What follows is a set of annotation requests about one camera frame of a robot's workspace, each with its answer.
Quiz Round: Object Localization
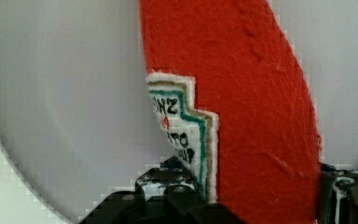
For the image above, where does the red plush ketchup bottle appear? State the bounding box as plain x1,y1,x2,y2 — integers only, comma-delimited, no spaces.
139,0,320,224

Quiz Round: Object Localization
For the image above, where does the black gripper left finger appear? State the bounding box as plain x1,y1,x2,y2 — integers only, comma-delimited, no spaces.
135,157,199,201

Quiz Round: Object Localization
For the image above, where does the grey oval plate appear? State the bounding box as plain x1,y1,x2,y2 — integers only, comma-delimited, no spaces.
0,0,358,222

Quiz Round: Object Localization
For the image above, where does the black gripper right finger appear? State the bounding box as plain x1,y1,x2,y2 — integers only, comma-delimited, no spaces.
317,164,358,224

